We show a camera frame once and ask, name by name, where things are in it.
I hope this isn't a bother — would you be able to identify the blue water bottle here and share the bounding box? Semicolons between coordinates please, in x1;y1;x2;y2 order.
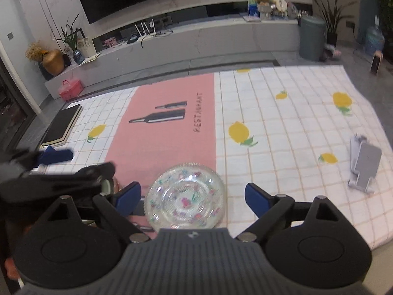
364;25;385;56

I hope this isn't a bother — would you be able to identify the potted floor plant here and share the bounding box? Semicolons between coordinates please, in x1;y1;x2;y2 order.
313;0;357;47

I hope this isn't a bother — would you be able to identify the grey trash bin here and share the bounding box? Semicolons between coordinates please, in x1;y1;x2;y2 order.
299;16;326;61

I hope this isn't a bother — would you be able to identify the golden vase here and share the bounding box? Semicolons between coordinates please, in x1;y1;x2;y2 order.
42;49;65;76

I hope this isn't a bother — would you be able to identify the black notebook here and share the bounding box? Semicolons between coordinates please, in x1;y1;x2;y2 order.
41;104;83;147

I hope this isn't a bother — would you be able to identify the white tv console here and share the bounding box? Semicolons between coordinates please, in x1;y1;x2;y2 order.
45;17;300;99

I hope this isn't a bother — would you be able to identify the blue vase green plant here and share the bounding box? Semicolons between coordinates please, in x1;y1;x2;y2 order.
55;14;85;65

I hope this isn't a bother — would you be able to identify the white wifi router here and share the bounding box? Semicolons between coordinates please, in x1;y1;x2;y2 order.
134;19;158;39

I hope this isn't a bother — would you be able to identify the green ceramic bowl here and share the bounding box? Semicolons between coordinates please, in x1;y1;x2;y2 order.
100;178;114;196

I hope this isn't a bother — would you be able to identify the clear glass plate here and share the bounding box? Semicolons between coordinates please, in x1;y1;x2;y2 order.
144;163;226;232

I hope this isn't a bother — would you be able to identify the pink plastic basket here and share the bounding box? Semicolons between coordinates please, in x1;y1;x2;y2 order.
58;79;83;102

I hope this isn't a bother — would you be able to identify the grey phone stand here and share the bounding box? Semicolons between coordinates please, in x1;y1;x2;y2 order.
348;135;382;194

